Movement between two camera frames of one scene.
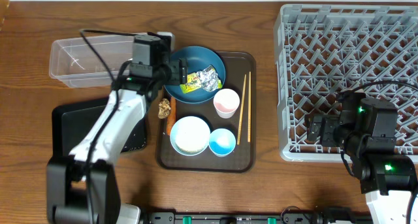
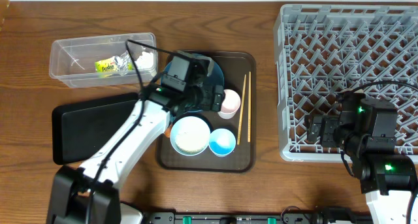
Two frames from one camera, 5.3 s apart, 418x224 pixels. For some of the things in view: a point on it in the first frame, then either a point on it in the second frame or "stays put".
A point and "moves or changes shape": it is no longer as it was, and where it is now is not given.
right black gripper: [328, 122] stays put
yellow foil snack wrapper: [207, 78] moves or changes shape
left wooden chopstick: [242, 109] stays put
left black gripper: [179, 72] -> [209, 102]
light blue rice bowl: [190, 136] stays put
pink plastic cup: [226, 102] stays put
